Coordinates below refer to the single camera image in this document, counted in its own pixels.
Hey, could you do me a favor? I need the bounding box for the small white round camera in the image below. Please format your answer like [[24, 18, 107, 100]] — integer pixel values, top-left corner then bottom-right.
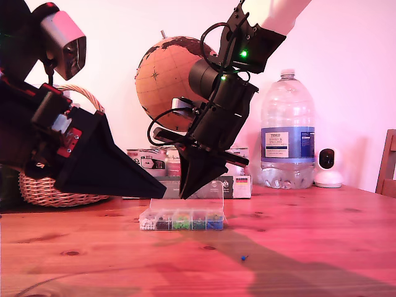
[[314, 147, 343, 189]]

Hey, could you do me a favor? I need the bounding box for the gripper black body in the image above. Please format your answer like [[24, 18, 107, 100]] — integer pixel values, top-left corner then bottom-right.
[[153, 104, 250, 170]]

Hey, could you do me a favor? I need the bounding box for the cork globe on metal stand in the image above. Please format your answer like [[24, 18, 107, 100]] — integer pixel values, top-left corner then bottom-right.
[[135, 30, 219, 132]]

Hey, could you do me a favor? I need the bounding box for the wooden chair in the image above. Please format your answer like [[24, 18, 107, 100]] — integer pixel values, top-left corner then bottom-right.
[[375, 129, 396, 199]]

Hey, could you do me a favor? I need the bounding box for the large clear water bottle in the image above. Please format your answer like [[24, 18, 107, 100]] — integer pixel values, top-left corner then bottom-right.
[[260, 68, 316, 189]]

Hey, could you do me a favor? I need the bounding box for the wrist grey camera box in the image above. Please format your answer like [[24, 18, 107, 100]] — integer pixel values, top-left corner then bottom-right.
[[171, 97, 199, 120], [32, 2, 88, 90]]

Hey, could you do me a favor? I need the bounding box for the white can with pink label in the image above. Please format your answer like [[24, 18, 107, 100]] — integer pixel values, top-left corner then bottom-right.
[[165, 148, 183, 178]]

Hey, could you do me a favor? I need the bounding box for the wicker basket with handle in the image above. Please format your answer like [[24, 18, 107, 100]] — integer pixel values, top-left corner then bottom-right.
[[18, 85, 110, 208]]

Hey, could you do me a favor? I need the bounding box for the clear plastic pin organiser box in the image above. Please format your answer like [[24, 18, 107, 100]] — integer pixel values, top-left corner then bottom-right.
[[139, 180, 229, 231]]

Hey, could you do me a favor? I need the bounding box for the white can with flag print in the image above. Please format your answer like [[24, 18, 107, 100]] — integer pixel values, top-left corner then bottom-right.
[[228, 147, 245, 178]]

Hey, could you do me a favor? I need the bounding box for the white can with black graphic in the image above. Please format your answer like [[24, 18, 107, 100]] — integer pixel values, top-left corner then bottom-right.
[[126, 149, 168, 179]]

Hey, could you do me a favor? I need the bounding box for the printed cardboard can tray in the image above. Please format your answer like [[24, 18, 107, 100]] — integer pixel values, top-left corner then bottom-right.
[[122, 175, 253, 200]]

